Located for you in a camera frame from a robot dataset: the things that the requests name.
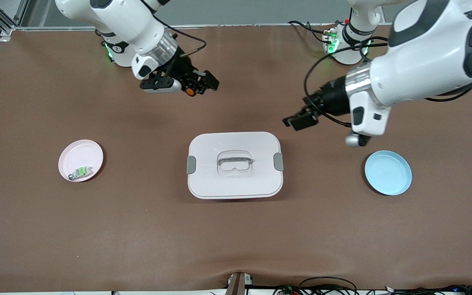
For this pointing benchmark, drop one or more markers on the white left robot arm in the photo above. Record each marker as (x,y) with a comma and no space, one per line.
(424,69)

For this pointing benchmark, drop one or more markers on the pink round plate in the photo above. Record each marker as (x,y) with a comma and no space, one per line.
(81,153)

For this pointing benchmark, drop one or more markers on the brown table mat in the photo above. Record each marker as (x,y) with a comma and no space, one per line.
(236,237)

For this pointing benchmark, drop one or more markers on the brown camera mount post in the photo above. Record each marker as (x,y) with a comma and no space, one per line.
(236,284)

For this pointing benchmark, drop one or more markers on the orange push-button switch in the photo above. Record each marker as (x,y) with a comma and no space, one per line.
(190,91)

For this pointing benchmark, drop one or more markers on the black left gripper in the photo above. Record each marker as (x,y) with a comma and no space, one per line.
(332,98)

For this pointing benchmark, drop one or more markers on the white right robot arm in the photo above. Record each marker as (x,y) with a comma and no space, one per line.
(129,24)

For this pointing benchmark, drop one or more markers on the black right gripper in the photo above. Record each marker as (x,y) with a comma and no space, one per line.
(185,66)

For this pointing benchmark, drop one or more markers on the blue round plate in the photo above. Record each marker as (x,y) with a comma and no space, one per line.
(387,174)

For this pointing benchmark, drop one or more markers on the grey box latch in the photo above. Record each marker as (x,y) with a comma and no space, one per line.
(191,164)
(278,161)

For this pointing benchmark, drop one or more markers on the green push-button switch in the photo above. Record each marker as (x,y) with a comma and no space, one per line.
(81,172)

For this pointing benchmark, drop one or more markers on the aluminium frame profile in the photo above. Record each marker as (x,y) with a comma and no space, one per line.
(2,22)

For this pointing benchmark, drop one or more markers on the white lidded storage box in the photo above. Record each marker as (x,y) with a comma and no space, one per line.
(236,184)

